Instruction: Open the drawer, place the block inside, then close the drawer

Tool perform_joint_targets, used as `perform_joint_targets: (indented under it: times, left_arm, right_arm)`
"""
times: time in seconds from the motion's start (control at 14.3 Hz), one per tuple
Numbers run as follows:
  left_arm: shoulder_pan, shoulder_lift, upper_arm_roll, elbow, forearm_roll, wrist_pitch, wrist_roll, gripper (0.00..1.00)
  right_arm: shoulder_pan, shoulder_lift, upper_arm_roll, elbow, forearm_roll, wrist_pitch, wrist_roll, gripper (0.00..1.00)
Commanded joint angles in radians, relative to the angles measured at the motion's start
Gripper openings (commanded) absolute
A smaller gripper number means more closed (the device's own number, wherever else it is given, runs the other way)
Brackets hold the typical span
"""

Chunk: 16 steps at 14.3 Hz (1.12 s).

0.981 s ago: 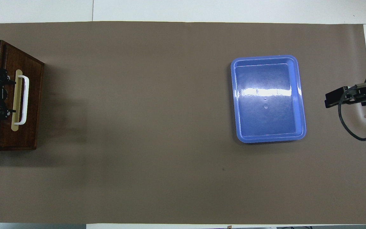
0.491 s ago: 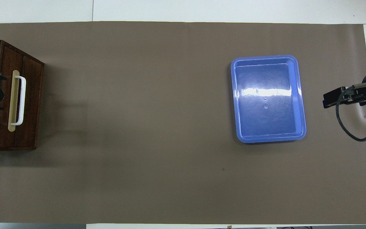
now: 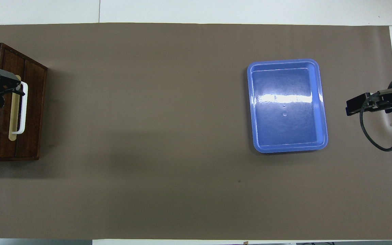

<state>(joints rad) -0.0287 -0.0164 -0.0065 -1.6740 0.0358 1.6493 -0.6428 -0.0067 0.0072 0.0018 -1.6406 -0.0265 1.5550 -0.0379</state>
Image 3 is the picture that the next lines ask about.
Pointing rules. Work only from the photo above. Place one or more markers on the blue plastic tray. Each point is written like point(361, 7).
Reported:
point(291, 129)

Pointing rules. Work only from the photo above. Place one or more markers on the brown table mat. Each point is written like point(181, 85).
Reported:
point(148, 136)

